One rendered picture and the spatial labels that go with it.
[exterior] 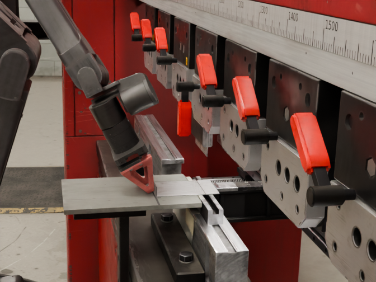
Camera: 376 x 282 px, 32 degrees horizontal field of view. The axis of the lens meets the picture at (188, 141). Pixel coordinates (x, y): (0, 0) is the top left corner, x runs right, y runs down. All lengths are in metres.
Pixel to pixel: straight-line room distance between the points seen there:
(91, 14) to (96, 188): 0.88
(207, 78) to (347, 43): 0.39
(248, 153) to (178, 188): 0.49
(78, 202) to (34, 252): 2.22
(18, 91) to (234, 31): 0.31
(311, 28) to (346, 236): 0.21
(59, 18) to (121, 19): 0.84
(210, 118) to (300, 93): 0.39
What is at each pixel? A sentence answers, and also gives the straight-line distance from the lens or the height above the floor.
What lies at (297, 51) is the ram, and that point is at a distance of 0.72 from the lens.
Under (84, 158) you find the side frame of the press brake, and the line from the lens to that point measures 2.19.
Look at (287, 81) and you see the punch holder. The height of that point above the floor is 1.32.
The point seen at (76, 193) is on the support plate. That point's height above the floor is 1.00.
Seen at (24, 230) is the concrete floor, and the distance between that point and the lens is 3.75.
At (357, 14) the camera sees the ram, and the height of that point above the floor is 1.41.
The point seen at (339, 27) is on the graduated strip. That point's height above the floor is 1.39.
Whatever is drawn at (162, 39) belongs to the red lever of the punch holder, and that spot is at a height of 1.29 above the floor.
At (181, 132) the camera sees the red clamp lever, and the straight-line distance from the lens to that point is 1.14.
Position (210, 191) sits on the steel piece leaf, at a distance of 1.33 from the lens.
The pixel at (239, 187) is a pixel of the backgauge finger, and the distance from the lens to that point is 1.35.
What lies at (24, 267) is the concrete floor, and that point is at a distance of 3.33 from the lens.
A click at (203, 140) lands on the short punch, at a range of 1.28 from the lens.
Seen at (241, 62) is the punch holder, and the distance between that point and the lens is 0.90.
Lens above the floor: 1.45
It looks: 15 degrees down
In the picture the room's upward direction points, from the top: 1 degrees clockwise
